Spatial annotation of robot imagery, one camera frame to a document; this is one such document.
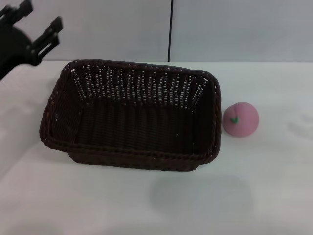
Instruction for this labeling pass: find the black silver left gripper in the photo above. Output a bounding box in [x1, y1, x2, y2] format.
[0, 0, 64, 82]

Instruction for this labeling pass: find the dark brown woven basket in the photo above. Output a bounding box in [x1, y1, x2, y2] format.
[40, 58, 223, 173]

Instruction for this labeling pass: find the pink toy peach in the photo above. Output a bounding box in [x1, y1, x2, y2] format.
[222, 101, 260, 136]

